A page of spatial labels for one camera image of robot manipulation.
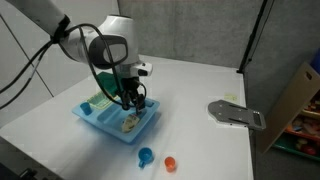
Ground orange toy cup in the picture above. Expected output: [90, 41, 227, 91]
[163, 156, 177, 173]

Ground blue toy sink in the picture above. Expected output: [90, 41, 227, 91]
[71, 94, 161, 145]

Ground yellow sticky note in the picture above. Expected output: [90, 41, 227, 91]
[223, 93, 238, 102]

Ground yellow-green dish rack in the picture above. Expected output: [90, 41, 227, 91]
[85, 91, 114, 110]

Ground blue handleless toy cup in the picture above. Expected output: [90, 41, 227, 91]
[79, 101, 93, 116]

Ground wooden toy storage shelf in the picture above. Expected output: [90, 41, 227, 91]
[258, 49, 320, 163]

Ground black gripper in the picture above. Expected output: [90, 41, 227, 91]
[120, 75, 148, 115]

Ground grey metal mounting plate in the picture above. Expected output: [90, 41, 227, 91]
[207, 99, 267, 132]

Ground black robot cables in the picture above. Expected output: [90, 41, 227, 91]
[0, 23, 129, 111]

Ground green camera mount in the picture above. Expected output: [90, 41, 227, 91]
[97, 70, 124, 98]

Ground blue toy mug with handle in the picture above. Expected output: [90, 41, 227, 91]
[137, 147, 155, 169]

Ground black vertical pole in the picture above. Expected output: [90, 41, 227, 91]
[236, 0, 269, 74]

